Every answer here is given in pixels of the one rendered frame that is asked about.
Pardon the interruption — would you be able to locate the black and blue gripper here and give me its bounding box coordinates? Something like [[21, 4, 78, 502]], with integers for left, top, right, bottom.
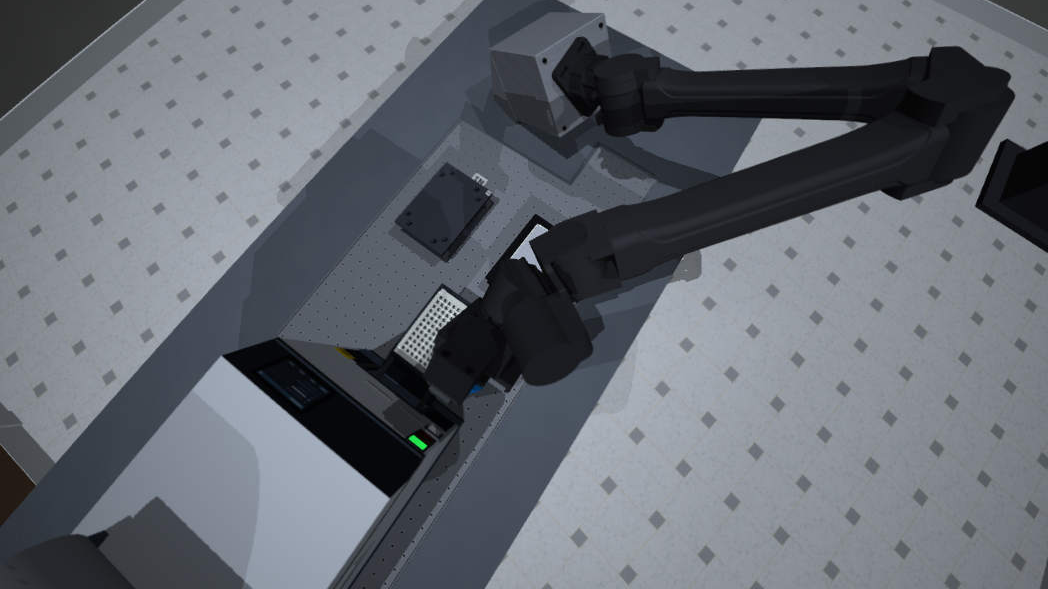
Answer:
[[432, 300, 521, 394]]

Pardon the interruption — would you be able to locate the black rectangular frame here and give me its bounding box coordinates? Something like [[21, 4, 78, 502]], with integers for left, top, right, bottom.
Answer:
[[485, 214, 553, 285]]

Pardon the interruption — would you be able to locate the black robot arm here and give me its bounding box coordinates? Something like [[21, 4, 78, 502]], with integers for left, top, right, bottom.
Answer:
[[423, 37, 1016, 406]]

